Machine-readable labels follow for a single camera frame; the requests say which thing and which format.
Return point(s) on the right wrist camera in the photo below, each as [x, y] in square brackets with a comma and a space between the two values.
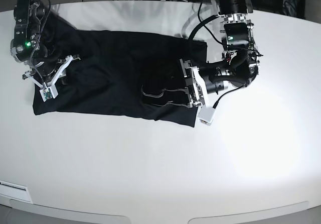
[48, 93]

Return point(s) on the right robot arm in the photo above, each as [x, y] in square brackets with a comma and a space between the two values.
[36, 45]

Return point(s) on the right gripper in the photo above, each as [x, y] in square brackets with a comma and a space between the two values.
[47, 74]

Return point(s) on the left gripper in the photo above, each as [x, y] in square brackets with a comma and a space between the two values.
[196, 90]

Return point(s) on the white label plate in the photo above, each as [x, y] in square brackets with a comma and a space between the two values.
[15, 192]

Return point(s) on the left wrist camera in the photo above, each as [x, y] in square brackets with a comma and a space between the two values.
[206, 115]

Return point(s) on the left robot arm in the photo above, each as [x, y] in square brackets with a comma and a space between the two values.
[240, 57]

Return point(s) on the black T-shirt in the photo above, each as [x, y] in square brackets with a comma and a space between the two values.
[113, 67]

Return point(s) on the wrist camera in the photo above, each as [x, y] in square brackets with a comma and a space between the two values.
[206, 115]
[48, 93]

